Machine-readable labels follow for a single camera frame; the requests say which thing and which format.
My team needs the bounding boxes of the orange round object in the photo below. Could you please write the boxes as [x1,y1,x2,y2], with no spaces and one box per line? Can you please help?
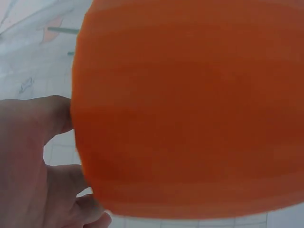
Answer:
[70,0,304,219]

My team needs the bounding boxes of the person's left hand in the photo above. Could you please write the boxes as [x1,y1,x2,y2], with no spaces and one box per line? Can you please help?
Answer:
[0,95,112,228]

